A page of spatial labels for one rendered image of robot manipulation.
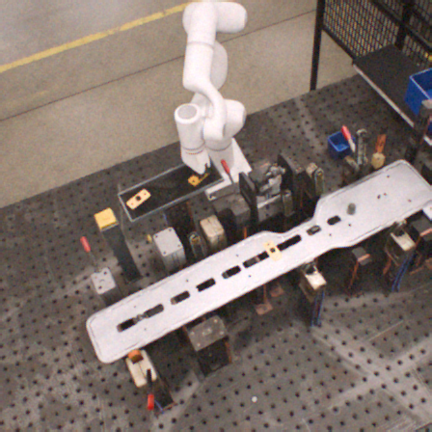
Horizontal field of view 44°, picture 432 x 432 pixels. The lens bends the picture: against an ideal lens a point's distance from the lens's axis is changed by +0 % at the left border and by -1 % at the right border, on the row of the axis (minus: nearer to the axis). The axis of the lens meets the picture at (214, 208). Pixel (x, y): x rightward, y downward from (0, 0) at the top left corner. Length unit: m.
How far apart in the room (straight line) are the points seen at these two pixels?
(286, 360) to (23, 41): 3.49
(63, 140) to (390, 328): 2.54
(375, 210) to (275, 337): 0.62
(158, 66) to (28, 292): 2.27
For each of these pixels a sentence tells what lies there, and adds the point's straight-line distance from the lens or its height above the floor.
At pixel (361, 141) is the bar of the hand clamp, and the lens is 2.05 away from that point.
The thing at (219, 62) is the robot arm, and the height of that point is 1.38.
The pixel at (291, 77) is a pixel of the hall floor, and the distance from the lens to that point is 3.95.
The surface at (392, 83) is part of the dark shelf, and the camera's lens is 2.48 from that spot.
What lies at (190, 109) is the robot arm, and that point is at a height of 1.50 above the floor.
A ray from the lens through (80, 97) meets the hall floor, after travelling 4.08.
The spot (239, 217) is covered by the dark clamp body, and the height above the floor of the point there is 1.05.
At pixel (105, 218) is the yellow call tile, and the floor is 1.16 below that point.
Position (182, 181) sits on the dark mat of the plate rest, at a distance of 1.95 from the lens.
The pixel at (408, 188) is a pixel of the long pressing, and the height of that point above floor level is 1.00.
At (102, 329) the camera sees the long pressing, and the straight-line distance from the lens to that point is 1.91.
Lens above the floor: 2.72
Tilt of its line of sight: 57 degrees down
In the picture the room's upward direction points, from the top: 9 degrees counter-clockwise
